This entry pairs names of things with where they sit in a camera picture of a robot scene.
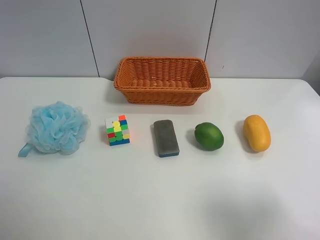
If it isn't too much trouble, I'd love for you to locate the yellow mango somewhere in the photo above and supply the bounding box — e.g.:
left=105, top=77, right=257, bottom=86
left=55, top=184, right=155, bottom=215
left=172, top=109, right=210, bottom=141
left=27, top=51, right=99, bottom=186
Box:
left=243, top=115, right=271, bottom=153

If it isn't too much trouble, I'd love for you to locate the orange woven basket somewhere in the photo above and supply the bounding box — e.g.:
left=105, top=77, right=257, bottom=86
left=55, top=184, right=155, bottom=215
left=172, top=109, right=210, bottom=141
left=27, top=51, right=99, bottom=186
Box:
left=113, top=56, right=211, bottom=106

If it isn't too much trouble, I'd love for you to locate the green lemon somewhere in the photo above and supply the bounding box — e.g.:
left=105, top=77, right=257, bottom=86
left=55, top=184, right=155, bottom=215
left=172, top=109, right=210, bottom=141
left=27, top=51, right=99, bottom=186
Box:
left=194, top=122, right=224, bottom=151

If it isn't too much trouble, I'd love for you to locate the grey blue board eraser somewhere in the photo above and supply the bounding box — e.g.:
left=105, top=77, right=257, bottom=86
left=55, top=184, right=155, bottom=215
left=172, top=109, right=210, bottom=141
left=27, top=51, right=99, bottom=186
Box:
left=153, top=119, right=180, bottom=158

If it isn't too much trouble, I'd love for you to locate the colourful puzzle cube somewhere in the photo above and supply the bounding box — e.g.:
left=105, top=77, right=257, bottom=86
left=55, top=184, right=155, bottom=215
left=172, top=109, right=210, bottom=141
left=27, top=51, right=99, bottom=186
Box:
left=104, top=114, right=131, bottom=146

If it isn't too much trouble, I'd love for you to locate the blue mesh bath sponge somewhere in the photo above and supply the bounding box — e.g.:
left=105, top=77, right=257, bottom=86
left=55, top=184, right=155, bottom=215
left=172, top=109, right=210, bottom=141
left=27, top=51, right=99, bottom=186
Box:
left=18, top=101, right=91, bottom=157

